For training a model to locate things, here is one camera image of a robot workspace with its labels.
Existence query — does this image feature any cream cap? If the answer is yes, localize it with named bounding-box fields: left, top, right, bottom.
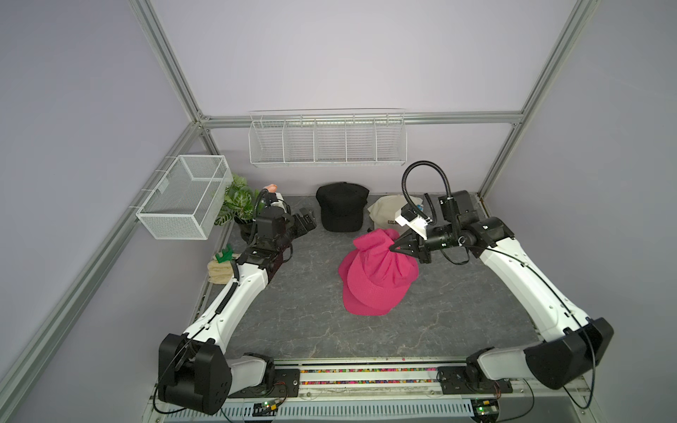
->
left=368, top=194, right=407, bottom=234

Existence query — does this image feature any pink cap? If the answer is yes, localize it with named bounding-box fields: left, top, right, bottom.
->
left=338, top=250, right=391, bottom=317
left=348, top=229, right=419, bottom=309

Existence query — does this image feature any black cap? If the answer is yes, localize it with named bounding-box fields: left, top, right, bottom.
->
left=316, top=182, right=370, bottom=233

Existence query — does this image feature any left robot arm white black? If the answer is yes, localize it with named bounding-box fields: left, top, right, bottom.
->
left=152, top=186, right=317, bottom=415

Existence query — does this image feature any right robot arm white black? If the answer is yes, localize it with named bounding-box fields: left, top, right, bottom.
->
left=390, top=160, right=615, bottom=393

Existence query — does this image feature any black plant pot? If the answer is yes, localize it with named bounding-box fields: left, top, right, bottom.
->
left=234, top=217, right=255, bottom=243

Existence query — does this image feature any green artificial plant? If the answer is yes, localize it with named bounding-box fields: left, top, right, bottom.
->
left=214, top=174, right=259, bottom=226

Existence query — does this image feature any small green toy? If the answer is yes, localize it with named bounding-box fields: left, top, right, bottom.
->
left=214, top=244, right=234, bottom=264

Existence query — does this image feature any green circuit board right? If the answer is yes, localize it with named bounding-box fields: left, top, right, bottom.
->
left=471, top=399, right=500, bottom=422

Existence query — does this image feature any green circuit board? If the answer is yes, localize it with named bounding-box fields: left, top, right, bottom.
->
left=251, top=402, right=279, bottom=417
left=471, top=399, right=500, bottom=422

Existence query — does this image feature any green circuit board left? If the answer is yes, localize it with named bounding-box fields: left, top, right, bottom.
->
left=251, top=402, right=279, bottom=417

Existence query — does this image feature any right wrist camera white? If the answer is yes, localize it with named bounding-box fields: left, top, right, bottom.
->
left=395, top=204, right=428, bottom=240

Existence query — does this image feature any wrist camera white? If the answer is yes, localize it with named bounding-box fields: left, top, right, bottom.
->
left=266, top=192, right=286, bottom=210
left=395, top=204, right=428, bottom=240

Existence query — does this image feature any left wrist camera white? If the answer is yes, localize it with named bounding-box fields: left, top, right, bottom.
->
left=266, top=192, right=286, bottom=210

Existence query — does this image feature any long white wire shelf basket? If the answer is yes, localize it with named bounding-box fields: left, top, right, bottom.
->
left=249, top=109, right=408, bottom=167

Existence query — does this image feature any white wire cube basket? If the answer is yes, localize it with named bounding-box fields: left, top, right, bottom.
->
left=136, top=154, right=233, bottom=241

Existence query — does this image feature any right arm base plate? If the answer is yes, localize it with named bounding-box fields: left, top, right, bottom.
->
left=437, top=366, right=513, bottom=398

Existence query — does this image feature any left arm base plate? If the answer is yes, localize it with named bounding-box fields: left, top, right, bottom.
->
left=228, top=368, right=301, bottom=398

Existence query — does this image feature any white slotted cable duct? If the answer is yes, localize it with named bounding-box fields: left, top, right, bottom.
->
left=163, top=399, right=474, bottom=422

